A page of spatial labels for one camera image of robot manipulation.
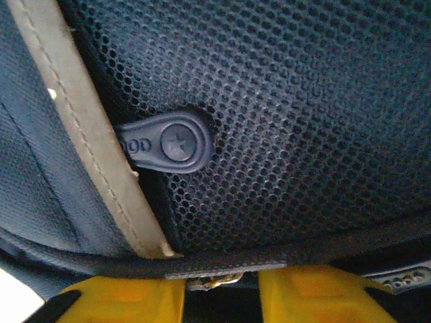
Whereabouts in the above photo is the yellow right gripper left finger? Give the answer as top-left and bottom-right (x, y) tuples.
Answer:
(63, 275), (185, 323)

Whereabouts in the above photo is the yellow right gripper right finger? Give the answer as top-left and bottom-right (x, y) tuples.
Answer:
(259, 265), (381, 323)

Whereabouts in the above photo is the navy blue backpack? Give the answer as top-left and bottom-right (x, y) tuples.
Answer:
(0, 0), (431, 323)

